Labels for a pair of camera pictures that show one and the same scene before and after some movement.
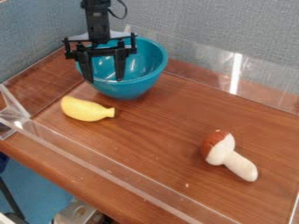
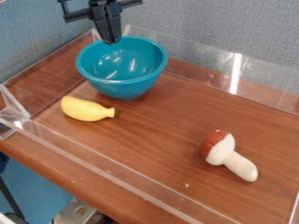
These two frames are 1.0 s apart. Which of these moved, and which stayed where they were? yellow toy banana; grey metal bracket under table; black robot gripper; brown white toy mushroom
Moved: black robot gripper
Stayed: yellow toy banana; brown white toy mushroom; grey metal bracket under table
